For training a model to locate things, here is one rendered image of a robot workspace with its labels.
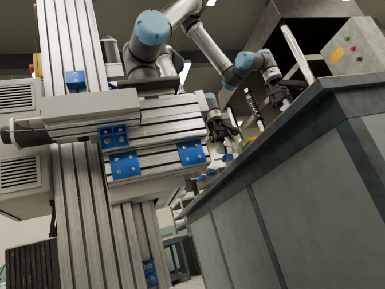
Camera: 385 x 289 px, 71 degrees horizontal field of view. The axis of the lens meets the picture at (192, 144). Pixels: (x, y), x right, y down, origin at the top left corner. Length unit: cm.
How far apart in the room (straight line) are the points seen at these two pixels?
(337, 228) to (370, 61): 119
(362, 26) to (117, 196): 169
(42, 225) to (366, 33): 814
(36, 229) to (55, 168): 756
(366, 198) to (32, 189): 100
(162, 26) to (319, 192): 77
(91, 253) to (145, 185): 28
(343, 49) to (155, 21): 135
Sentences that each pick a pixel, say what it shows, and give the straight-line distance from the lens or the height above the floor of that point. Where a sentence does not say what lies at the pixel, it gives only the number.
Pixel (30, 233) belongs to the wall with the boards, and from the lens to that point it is 866.
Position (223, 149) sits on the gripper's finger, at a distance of 142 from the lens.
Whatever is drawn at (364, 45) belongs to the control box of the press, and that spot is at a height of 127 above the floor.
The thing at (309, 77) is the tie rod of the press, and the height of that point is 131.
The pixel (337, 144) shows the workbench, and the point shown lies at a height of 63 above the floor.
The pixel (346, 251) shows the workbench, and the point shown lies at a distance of 99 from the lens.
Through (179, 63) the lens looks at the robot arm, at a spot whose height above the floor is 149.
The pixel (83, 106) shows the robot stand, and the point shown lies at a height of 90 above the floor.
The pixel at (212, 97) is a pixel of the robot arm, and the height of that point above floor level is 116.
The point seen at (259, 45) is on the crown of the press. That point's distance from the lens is 248.
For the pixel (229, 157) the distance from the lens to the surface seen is 134.
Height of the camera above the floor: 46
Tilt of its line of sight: 20 degrees up
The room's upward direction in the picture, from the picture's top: 17 degrees counter-clockwise
